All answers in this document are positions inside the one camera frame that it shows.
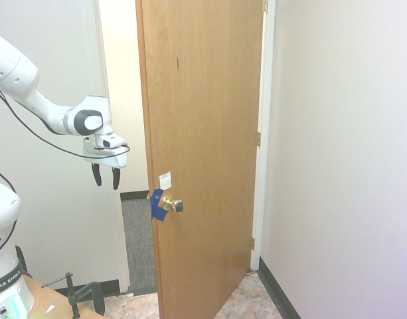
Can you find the blue painter tape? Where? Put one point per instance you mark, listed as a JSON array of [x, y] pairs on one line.
[[158, 207]]

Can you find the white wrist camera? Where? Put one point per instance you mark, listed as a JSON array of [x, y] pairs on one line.
[[110, 141]]

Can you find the white paper sticker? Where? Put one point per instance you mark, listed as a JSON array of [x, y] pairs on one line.
[[165, 179]]

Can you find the white door frame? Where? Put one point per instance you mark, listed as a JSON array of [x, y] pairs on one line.
[[266, 133]]

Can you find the black C-clamp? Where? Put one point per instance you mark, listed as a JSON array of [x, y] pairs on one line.
[[82, 294]]

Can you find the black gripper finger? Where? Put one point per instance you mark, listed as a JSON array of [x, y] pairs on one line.
[[115, 178], [97, 174]]

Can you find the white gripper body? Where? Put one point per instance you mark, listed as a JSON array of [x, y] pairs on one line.
[[107, 157]]

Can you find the brass door knob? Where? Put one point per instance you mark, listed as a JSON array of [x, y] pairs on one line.
[[172, 201]]

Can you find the brown wooden door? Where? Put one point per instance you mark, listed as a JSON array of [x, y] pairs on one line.
[[203, 149]]

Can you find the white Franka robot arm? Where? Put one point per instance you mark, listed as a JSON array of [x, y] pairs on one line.
[[20, 79]]

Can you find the brass door hinge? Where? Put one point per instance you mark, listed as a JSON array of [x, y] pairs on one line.
[[265, 6], [258, 139], [252, 243]]

